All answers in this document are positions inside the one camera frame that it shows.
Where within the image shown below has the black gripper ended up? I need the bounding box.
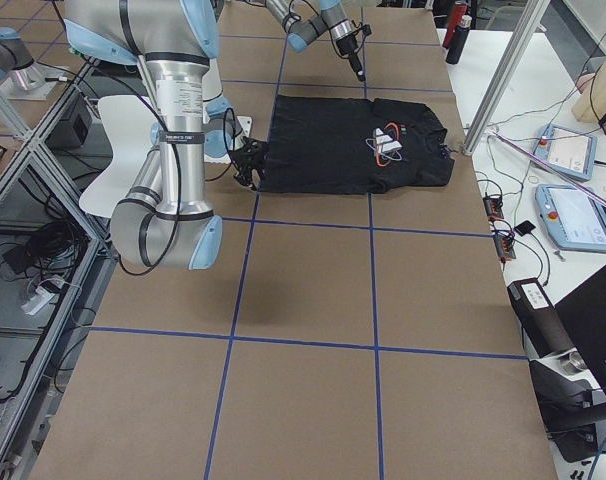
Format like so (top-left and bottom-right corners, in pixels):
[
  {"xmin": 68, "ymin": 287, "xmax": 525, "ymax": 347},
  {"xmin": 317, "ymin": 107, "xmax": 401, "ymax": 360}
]
[
  {"xmin": 334, "ymin": 33, "xmax": 366, "ymax": 82},
  {"xmin": 243, "ymin": 138, "xmax": 268, "ymax": 165}
]

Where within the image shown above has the black t-shirt with logo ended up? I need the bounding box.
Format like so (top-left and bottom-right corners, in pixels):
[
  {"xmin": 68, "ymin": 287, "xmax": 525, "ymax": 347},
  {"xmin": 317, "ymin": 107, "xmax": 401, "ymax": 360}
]
[{"xmin": 260, "ymin": 96, "xmax": 454, "ymax": 195}]

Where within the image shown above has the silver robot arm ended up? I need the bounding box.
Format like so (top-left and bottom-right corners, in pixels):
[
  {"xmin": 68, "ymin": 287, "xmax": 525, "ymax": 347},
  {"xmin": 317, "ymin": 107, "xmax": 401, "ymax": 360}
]
[
  {"xmin": 64, "ymin": 1, "xmax": 268, "ymax": 275},
  {"xmin": 246, "ymin": 0, "xmax": 372, "ymax": 83}
]

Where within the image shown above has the black water bottle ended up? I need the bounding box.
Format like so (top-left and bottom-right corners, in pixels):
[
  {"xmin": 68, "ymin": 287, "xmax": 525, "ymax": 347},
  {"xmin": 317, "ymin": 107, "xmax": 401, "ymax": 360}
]
[{"xmin": 445, "ymin": 15, "xmax": 472, "ymax": 65}]

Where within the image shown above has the red water bottle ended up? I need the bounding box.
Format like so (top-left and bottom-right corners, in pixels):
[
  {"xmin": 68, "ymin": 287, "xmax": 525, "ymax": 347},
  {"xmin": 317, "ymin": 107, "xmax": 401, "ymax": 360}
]
[{"xmin": 442, "ymin": 0, "xmax": 469, "ymax": 49}]

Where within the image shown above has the white plastic chair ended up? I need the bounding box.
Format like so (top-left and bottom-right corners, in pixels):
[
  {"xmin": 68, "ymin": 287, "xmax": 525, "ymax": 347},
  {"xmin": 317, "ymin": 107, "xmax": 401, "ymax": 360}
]
[{"xmin": 79, "ymin": 95, "xmax": 156, "ymax": 218}]

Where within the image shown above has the reacher grabber stick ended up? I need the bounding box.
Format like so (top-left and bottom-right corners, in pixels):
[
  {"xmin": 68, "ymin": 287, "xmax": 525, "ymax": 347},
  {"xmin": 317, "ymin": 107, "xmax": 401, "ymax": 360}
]
[{"xmin": 493, "ymin": 133, "xmax": 606, "ymax": 208}]

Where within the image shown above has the orange circuit board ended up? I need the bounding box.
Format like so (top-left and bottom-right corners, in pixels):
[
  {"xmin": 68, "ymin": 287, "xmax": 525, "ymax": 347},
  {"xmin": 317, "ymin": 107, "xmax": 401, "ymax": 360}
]
[{"xmin": 483, "ymin": 195, "xmax": 505, "ymax": 221}]

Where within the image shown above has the far teach pendant tablet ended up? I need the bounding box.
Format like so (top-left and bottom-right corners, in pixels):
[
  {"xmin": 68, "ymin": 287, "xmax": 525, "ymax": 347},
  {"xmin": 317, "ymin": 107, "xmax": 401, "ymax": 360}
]
[{"xmin": 534, "ymin": 124, "xmax": 597, "ymax": 182}]

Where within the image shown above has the teach pendant tablet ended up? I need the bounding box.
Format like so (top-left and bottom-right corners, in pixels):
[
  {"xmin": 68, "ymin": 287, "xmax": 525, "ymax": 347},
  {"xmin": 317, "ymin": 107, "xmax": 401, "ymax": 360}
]
[
  {"xmin": 535, "ymin": 185, "xmax": 606, "ymax": 253},
  {"xmin": 534, "ymin": 124, "xmax": 597, "ymax": 182}
]

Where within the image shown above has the near teach pendant tablet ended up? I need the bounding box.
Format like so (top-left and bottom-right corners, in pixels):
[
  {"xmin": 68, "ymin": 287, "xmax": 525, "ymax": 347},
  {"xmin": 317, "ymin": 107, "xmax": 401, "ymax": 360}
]
[{"xmin": 535, "ymin": 185, "xmax": 606, "ymax": 253}]

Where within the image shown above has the black box with label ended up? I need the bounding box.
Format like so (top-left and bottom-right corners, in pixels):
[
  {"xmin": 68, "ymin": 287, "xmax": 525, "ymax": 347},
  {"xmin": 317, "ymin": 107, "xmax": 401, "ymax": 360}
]
[{"xmin": 507, "ymin": 278, "xmax": 574, "ymax": 357}]

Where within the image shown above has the black monitor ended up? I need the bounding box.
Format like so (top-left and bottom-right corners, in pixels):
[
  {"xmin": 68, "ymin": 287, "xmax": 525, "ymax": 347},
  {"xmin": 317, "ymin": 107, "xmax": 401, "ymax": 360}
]
[{"xmin": 555, "ymin": 265, "xmax": 606, "ymax": 393}]

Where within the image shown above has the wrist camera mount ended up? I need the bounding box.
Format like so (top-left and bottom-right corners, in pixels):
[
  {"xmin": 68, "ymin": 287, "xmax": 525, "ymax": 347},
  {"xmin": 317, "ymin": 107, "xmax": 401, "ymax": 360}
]
[
  {"xmin": 352, "ymin": 21, "xmax": 372, "ymax": 38},
  {"xmin": 231, "ymin": 150, "xmax": 264, "ymax": 191}
]

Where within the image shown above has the white central pedestal column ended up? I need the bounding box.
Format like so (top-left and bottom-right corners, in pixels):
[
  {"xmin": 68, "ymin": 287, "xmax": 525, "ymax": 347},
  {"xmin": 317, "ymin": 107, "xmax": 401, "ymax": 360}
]
[{"xmin": 176, "ymin": 0, "xmax": 253, "ymax": 164}]

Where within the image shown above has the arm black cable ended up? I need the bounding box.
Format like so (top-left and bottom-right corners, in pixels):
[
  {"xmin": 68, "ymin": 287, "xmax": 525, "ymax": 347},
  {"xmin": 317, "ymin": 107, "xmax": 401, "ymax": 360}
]
[{"xmin": 117, "ymin": 106, "xmax": 249, "ymax": 276}]

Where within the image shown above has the aluminium frame post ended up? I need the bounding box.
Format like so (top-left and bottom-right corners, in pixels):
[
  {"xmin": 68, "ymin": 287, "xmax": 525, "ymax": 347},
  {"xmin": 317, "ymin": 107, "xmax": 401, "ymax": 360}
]
[{"xmin": 462, "ymin": 0, "xmax": 550, "ymax": 155}]

